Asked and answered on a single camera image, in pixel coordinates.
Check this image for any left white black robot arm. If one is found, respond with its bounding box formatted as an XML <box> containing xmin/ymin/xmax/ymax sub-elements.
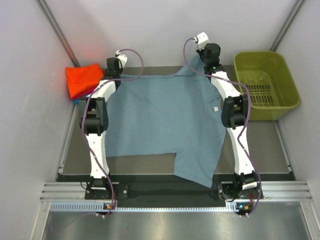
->
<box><xmin>78</xmin><ymin>56</ymin><xmax>127</xmax><ymax>201</ymax></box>

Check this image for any grey blue t shirt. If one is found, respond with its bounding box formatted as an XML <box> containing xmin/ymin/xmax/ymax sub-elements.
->
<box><xmin>105</xmin><ymin>56</ymin><xmax>226</xmax><ymax>188</ymax></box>

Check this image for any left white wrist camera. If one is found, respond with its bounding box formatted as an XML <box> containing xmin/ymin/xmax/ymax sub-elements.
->
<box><xmin>115</xmin><ymin>50</ymin><xmax>128</xmax><ymax>69</ymax></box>

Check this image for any aluminium frame rail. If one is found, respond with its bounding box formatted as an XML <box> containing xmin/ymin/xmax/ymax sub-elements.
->
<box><xmin>40</xmin><ymin>181</ymin><xmax>313</xmax><ymax>202</ymax></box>

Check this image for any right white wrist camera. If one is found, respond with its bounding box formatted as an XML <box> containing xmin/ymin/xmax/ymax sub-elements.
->
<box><xmin>193</xmin><ymin>32</ymin><xmax>210</xmax><ymax>50</ymax></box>

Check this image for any magenta folded t shirt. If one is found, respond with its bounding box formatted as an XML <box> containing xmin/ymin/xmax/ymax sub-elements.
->
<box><xmin>70</xmin><ymin>69</ymin><xmax>104</xmax><ymax>100</ymax></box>

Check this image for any purple cable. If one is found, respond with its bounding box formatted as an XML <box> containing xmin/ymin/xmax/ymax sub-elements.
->
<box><xmin>81</xmin><ymin>48</ymin><xmax>144</xmax><ymax>218</ymax></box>
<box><xmin>183</xmin><ymin>37</ymin><xmax>262</xmax><ymax>218</ymax></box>

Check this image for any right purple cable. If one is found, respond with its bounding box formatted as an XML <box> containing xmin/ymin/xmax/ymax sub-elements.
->
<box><xmin>183</xmin><ymin>37</ymin><xmax>262</xmax><ymax>218</ymax></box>

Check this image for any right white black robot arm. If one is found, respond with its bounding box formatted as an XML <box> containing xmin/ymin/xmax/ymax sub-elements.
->
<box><xmin>197</xmin><ymin>43</ymin><xmax>262</xmax><ymax>201</ymax></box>

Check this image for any olive green plastic basket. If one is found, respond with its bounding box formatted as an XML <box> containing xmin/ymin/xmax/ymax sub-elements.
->
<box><xmin>233</xmin><ymin>51</ymin><xmax>301</xmax><ymax>121</ymax></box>

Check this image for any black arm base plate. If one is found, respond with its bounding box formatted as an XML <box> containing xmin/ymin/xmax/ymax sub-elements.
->
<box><xmin>85</xmin><ymin>182</ymin><xmax>263</xmax><ymax>201</ymax></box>

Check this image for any perforated cable duct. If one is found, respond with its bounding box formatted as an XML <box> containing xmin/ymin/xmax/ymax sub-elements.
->
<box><xmin>50</xmin><ymin>202</ymin><xmax>250</xmax><ymax>213</ymax></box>

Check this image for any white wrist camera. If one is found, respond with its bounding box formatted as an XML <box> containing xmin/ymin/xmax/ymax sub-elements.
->
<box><xmin>193</xmin><ymin>32</ymin><xmax>210</xmax><ymax>50</ymax></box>
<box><xmin>115</xmin><ymin>50</ymin><xmax>128</xmax><ymax>69</ymax></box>

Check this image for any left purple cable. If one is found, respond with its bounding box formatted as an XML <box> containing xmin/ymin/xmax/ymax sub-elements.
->
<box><xmin>81</xmin><ymin>48</ymin><xmax>144</xmax><ymax>218</ymax></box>

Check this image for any orange folded t shirt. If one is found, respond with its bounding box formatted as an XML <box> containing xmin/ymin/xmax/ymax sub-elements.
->
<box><xmin>65</xmin><ymin>63</ymin><xmax>104</xmax><ymax>100</ymax></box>

